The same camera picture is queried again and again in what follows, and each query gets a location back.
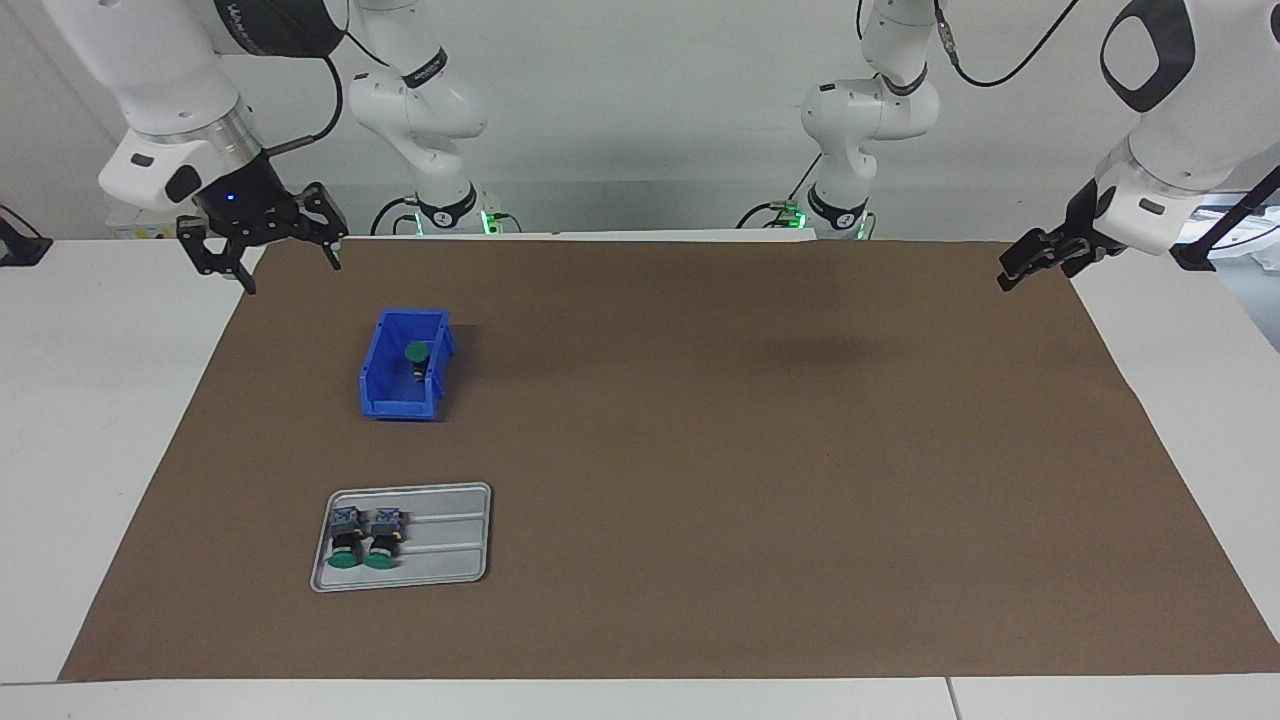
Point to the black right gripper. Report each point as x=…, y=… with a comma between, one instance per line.
x=250, y=205

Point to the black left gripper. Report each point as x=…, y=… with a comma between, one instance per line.
x=1082, y=225

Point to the green push button switch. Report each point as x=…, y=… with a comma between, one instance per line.
x=345, y=540
x=384, y=540
x=416, y=352

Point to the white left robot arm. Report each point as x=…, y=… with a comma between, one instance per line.
x=1180, y=130

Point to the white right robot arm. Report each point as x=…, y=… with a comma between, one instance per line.
x=170, y=80

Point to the blue plastic bin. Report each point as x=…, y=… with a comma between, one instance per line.
x=400, y=405

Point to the grey metal tray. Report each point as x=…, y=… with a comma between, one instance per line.
x=450, y=540

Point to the brown paper mat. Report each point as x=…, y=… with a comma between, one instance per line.
x=750, y=560

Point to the black camera stand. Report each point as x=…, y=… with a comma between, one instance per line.
x=1195, y=255

